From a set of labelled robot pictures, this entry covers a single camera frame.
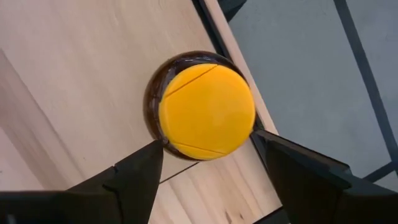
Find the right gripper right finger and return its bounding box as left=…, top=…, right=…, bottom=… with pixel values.
left=250, top=129, right=398, bottom=224

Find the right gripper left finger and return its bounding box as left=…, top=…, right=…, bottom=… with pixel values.
left=0, top=139, right=165, bottom=224

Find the brown bottle with yellow lid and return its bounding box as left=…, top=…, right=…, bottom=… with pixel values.
left=142, top=50, right=257, bottom=162

